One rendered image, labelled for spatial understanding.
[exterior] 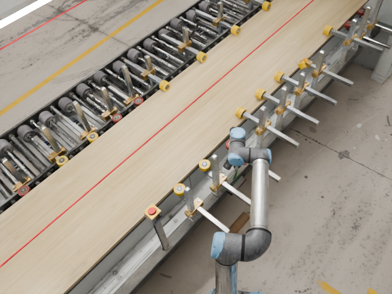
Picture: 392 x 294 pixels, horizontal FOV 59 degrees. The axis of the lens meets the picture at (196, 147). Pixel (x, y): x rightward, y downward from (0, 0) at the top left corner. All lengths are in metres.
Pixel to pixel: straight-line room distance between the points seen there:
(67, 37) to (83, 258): 3.81
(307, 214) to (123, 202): 1.69
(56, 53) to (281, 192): 3.52
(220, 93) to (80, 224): 1.43
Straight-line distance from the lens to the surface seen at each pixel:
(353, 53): 3.66
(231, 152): 1.93
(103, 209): 2.36
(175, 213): 2.55
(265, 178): 1.81
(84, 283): 2.38
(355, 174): 3.62
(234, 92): 2.83
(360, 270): 3.21
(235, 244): 1.56
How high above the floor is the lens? 2.90
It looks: 53 degrees down
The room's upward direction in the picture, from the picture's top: 7 degrees counter-clockwise
